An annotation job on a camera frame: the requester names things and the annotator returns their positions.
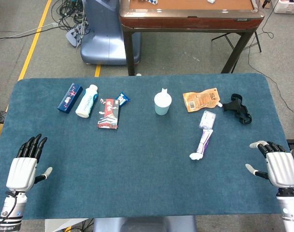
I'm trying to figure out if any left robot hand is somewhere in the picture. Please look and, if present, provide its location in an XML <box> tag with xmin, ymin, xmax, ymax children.
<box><xmin>6</xmin><ymin>133</ymin><xmax>53</xmax><ymax>193</ymax></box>

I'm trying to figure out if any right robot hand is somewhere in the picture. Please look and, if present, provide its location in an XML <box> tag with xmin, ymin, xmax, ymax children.
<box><xmin>245</xmin><ymin>141</ymin><xmax>294</xmax><ymax>189</ymax></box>

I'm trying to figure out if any purple white tube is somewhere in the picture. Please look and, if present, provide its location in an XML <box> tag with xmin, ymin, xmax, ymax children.
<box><xmin>189</xmin><ymin>129</ymin><xmax>214</xmax><ymax>161</ymax></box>

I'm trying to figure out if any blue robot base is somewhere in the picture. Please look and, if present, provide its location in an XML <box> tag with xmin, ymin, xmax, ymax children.
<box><xmin>93</xmin><ymin>216</ymin><xmax>198</xmax><ymax>232</ymax></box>

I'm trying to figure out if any dark blue carton box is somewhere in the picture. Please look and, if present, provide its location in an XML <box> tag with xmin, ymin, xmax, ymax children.
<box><xmin>56</xmin><ymin>82</ymin><xmax>84</xmax><ymax>114</ymax></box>

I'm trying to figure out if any clear plastic case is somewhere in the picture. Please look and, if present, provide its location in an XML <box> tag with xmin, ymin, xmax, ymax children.
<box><xmin>198</xmin><ymin>110</ymin><xmax>217</xmax><ymax>130</ymax></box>

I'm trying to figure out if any white plastic bottle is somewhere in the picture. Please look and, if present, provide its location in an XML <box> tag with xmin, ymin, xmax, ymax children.
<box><xmin>75</xmin><ymin>84</ymin><xmax>99</xmax><ymax>118</ymax></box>

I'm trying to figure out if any red black flat box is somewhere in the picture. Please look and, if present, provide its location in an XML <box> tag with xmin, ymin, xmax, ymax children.
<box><xmin>97</xmin><ymin>98</ymin><xmax>121</xmax><ymax>130</ymax></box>

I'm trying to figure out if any orange spout pouch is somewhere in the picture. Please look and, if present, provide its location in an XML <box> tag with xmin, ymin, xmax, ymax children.
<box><xmin>182</xmin><ymin>87</ymin><xmax>223</xmax><ymax>114</ymax></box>

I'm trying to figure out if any blue felt table mat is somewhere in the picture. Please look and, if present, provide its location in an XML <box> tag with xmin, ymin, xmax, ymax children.
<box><xmin>0</xmin><ymin>73</ymin><xmax>294</xmax><ymax>221</ymax></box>

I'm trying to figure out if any blue cookie snack packet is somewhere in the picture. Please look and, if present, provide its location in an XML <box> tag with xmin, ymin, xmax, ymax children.
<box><xmin>115</xmin><ymin>92</ymin><xmax>131</xmax><ymax>108</ymax></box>

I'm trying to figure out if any black folding stand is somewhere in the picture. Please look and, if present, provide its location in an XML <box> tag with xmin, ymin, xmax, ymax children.
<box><xmin>211</xmin><ymin>30</ymin><xmax>263</xmax><ymax>54</ymax></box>

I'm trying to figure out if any white light-blue cup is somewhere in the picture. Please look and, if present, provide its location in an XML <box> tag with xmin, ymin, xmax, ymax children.
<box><xmin>154</xmin><ymin>87</ymin><xmax>173</xmax><ymax>116</ymax></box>

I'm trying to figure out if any grey power strip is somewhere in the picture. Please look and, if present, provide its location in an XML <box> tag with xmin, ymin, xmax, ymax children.
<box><xmin>65</xmin><ymin>23</ymin><xmax>86</xmax><ymax>48</ymax></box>

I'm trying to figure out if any white storage box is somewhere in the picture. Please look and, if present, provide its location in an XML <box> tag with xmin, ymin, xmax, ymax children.
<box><xmin>273</xmin><ymin>0</ymin><xmax>294</xmax><ymax>15</ymax></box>

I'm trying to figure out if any brown mahjong table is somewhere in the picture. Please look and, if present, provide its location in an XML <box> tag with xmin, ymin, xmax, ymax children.
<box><xmin>119</xmin><ymin>0</ymin><xmax>266</xmax><ymax>76</ymax></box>

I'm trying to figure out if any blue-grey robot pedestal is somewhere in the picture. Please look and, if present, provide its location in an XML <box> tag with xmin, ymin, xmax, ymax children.
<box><xmin>80</xmin><ymin>0</ymin><xmax>141</xmax><ymax>66</ymax></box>

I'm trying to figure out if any tangled floor cable bundle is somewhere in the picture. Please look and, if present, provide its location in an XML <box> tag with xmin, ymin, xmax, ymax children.
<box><xmin>51</xmin><ymin>0</ymin><xmax>91</xmax><ymax>32</ymax></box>

